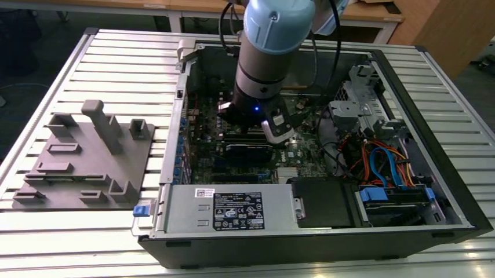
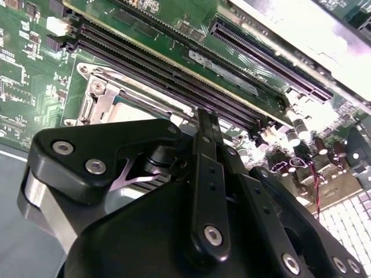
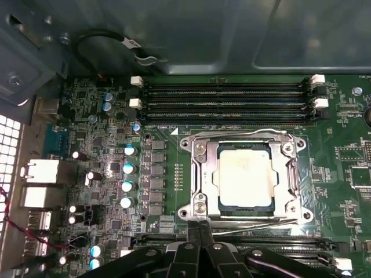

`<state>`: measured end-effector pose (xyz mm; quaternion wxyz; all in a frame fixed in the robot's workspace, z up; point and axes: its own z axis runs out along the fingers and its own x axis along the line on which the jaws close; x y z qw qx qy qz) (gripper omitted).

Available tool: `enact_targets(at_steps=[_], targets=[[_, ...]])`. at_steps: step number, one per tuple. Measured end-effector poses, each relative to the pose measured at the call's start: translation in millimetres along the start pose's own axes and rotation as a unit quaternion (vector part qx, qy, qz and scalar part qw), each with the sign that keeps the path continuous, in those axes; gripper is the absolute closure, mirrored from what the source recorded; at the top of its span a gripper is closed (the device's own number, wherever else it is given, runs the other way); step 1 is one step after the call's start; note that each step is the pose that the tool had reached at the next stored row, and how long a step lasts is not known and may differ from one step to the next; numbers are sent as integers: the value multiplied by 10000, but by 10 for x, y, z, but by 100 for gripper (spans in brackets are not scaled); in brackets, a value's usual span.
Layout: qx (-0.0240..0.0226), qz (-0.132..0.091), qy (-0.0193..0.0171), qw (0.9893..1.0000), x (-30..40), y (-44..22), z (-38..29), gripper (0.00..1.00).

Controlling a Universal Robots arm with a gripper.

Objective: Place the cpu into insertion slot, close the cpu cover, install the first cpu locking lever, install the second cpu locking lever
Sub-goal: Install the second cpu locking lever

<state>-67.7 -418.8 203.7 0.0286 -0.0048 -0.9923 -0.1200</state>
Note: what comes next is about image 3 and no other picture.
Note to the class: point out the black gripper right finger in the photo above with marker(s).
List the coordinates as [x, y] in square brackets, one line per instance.
[217, 260]

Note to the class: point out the silver CPU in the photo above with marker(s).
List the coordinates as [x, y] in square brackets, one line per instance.
[246, 179]

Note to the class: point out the black PC case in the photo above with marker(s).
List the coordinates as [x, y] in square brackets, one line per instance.
[203, 34]

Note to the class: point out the CPU socket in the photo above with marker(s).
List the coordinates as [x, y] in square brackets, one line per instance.
[192, 215]

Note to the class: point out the blue rear port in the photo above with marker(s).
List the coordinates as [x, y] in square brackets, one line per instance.
[56, 139]

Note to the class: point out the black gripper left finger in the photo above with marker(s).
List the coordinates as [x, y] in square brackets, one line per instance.
[185, 260]

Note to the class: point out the silver rear port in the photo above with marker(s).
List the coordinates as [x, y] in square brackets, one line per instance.
[46, 109]
[36, 246]
[40, 220]
[40, 172]
[40, 197]

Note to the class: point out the metal socket cover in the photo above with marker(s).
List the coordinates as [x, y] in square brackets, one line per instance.
[206, 188]

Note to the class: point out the silver capacitor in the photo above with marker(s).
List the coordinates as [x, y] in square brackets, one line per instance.
[107, 107]
[127, 202]
[130, 151]
[129, 168]
[128, 186]
[136, 127]
[109, 97]

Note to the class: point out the black RAM slot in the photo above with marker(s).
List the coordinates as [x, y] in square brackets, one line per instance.
[220, 117]
[220, 104]
[275, 239]
[220, 84]
[220, 94]
[327, 262]
[275, 249]

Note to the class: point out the green motherboard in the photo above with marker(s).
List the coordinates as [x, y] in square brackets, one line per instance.
[324, 188]

